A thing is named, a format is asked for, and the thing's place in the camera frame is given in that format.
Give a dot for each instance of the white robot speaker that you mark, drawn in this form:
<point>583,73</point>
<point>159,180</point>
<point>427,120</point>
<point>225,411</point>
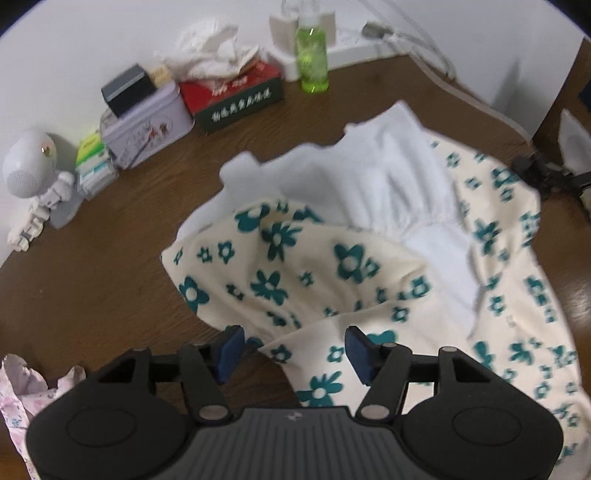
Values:
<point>30,173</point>

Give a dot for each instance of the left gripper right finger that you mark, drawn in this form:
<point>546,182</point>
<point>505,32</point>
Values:
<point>385,369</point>

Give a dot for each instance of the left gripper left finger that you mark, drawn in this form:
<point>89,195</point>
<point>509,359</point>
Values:
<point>203,368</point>

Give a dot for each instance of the green spray bottle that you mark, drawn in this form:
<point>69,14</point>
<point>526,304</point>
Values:
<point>311,49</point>

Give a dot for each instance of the small black box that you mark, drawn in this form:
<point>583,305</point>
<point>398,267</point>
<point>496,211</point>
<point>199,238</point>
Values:
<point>129,88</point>

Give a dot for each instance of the pink floral garment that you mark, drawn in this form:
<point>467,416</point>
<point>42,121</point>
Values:
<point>24,393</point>

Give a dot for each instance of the white floral tin box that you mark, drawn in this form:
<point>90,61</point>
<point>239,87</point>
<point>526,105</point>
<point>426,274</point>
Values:
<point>147,128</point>

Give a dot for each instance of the white power strip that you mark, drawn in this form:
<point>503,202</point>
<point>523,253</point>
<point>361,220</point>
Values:
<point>351,48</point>

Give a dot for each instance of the red green tissue box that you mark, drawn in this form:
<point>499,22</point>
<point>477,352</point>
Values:
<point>220,79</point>

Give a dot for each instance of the green white tissue packs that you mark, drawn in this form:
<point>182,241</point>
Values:
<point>94,166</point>

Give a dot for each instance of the white charger adapter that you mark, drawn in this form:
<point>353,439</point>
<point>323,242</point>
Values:
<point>283,31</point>

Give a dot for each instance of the cream green floral garment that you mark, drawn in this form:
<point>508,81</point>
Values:
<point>392,258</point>

